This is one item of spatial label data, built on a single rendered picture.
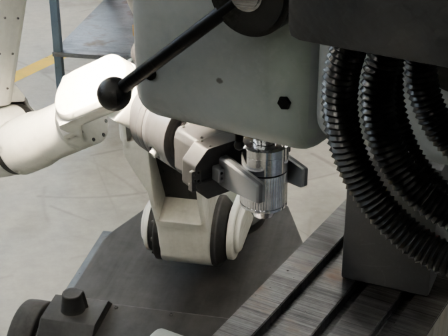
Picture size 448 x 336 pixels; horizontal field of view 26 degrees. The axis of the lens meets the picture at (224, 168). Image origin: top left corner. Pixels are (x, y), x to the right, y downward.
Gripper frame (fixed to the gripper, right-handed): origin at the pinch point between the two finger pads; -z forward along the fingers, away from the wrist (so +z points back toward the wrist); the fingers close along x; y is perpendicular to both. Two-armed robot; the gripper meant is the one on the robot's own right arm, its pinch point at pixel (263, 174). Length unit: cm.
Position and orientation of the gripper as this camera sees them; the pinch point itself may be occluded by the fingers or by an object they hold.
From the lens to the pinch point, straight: 94.9
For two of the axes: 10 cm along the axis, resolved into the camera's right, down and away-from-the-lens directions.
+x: 8.0, -2.7, 5.4
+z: -6.0, -3.7, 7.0
